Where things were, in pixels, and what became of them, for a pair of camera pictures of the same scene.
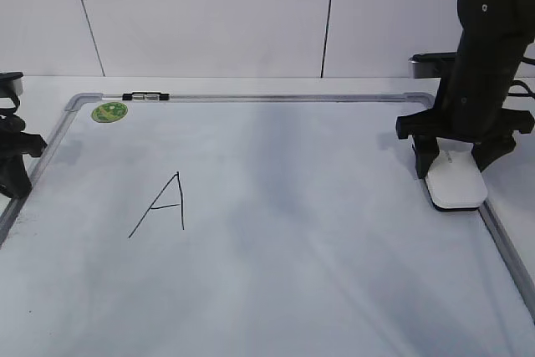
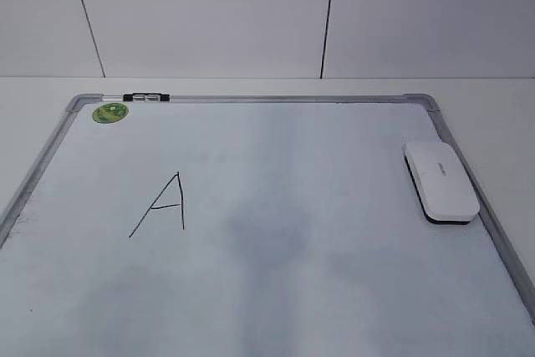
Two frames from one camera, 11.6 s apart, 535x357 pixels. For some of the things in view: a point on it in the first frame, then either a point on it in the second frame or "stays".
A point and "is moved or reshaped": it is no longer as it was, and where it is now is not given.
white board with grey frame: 250,225 stays
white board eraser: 455,181 is moved or reshaped
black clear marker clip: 145,96 stays
